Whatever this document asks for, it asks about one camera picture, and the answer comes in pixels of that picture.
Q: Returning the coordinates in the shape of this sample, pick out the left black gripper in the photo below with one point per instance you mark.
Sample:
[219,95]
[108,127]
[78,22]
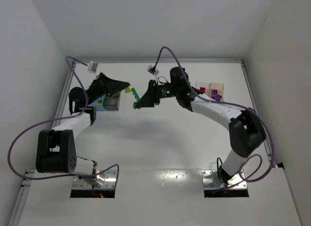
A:
[105,82]

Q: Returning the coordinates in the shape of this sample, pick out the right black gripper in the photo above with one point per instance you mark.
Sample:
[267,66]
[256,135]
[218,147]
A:
[153,93]

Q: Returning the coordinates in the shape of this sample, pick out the green lego brick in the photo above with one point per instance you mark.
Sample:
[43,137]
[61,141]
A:
[136,96]

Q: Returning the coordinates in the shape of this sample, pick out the small lime lego piece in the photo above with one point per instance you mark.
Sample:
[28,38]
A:
[127,90]

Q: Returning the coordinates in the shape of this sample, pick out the red lego brick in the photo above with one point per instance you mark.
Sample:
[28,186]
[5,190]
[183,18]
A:
[203,89]

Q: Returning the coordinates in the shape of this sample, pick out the purple lego brick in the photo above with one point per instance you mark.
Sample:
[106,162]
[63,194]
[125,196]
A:
[214,92]

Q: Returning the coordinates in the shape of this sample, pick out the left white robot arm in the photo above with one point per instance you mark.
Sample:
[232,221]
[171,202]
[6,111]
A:
[56,150]

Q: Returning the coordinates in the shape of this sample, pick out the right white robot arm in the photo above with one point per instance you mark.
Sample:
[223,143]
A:
[246,132]

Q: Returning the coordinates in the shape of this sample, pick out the dark grey container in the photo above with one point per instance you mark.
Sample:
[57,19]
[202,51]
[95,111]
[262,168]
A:
[112,103]

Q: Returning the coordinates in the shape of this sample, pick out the light blue container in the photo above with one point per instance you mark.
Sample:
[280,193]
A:
[99,104]

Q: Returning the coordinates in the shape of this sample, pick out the clear plastic container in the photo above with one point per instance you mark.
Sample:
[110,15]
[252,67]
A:
[198,85]

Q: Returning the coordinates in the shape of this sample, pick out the purple lego in container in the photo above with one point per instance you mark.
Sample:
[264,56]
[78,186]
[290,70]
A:
[218,98]

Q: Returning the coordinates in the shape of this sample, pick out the wooden container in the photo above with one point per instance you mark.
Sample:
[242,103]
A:
[219,87]

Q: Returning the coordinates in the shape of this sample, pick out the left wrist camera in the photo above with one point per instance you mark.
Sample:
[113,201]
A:
[92,67]

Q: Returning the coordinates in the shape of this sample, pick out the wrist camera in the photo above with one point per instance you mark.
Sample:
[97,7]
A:
[152,70]
[92,67]

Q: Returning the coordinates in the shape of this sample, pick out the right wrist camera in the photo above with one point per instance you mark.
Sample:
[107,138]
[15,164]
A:
[152,70]

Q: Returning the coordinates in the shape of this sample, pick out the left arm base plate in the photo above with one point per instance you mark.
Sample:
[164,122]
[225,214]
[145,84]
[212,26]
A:
[105,181]

